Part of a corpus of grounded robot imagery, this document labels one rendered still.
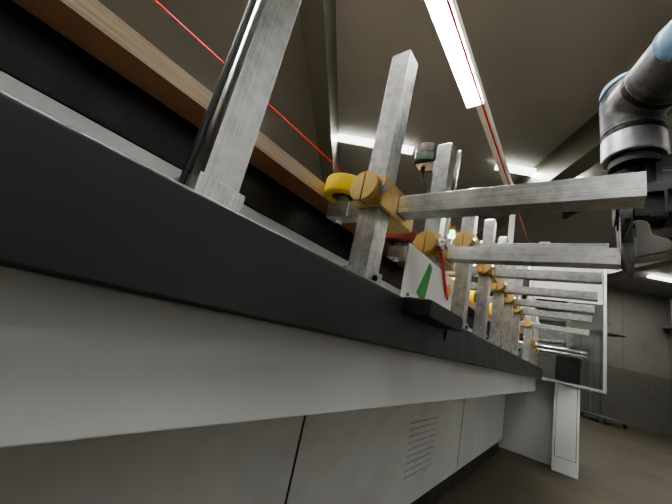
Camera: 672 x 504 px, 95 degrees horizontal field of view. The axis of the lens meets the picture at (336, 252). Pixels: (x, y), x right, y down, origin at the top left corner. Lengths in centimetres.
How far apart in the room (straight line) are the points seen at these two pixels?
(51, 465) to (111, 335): 27
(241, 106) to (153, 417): 27
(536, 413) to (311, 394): 298
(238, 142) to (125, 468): 44
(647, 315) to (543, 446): 850
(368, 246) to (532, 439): 300
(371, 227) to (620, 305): 1073
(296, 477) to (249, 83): 72
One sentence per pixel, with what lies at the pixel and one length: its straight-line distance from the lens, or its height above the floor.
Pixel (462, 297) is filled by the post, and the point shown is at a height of 79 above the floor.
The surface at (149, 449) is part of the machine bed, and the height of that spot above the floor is 42.
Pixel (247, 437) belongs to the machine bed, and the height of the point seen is 41.
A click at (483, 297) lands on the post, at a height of 84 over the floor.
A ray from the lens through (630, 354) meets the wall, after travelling 1106.
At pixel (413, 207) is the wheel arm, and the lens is 50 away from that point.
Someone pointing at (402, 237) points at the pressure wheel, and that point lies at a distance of 76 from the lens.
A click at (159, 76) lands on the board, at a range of 48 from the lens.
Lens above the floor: 63
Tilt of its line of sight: 14 degrees up
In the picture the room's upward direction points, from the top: 13 degrees clockwise
